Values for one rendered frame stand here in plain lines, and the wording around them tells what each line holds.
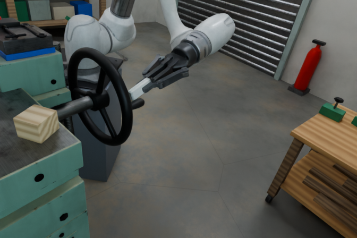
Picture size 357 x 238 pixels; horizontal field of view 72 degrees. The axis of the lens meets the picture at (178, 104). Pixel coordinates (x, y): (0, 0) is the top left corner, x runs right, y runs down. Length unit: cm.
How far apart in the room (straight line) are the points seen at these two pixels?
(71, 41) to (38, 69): 59
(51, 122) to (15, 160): 8
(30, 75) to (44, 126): 20
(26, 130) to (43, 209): 14
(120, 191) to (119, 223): 19
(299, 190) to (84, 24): 138
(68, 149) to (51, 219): 15
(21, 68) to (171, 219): 108
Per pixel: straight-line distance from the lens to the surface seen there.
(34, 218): 51
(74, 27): 119
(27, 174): 44
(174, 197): 150
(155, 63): 74
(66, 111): 67
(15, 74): 61
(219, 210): 152
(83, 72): 124
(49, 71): 64
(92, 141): 136
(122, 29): 128
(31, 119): 45
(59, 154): 44
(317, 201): 155
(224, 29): 82
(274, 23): 330
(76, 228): 61
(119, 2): 125
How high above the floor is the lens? 119
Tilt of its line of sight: 32 degrees down
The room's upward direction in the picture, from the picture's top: 9 degrees clockwise
